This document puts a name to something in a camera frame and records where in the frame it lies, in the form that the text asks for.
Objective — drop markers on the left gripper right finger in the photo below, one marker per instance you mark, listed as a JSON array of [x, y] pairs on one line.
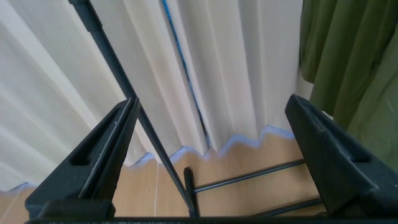
[[342, 174]]

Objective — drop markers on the green long-sleeved shirt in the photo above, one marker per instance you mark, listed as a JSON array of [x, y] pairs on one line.
[[357, 62]]

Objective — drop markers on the black clothes rack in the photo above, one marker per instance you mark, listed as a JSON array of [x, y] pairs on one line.
[[109, 56]]

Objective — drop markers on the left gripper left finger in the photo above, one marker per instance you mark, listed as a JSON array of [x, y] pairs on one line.
[[93, 183]]

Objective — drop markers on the beige curtain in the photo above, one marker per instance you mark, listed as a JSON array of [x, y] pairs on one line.
[[233, 62]]

